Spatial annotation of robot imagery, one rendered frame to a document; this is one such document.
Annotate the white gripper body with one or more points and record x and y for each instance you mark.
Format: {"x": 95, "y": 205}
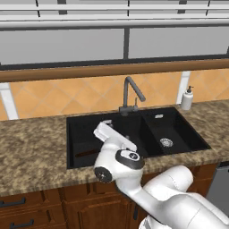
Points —
{"x": 103, "y": 131}

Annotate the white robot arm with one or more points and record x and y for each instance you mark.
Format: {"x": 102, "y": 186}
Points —
{"x": 167, "y": 196}

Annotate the silver sink drain strainer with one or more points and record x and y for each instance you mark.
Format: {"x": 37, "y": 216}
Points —
{"x": 166, "y": 142}

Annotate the black double sink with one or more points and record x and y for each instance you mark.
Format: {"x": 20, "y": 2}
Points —
{"x": 182, "y": 134}

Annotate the dark grey tap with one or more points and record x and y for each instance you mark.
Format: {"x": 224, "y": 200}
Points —
{"x": 128, "y": 89}

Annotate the wooden window sill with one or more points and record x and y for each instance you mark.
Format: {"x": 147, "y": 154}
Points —
{"x": 89, "y": 71}

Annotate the wooden cupboard door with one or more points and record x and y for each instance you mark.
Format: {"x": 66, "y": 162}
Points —
{"x": 95, "y": 208}
{"x": 202, "y": 179}

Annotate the white soap dispenser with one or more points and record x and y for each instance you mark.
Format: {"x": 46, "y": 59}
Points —
{"x": 187, "y": 100}

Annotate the wooden drawer front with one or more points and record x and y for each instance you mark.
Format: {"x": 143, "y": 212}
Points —
{"x": 29, "y": 198}
{"x": 38, "y": 220}

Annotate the grey dishwasher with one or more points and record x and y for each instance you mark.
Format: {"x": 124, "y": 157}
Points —
{"x": 220, "y": 188}

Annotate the window with dark frame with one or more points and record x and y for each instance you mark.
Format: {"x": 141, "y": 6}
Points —
{"x": 65, "y": 44}

